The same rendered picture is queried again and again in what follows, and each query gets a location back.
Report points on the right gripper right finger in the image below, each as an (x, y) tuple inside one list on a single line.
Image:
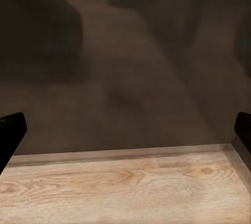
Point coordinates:
[(243, 128)]

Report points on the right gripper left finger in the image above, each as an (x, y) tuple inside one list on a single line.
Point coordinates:
[(12, 130)]

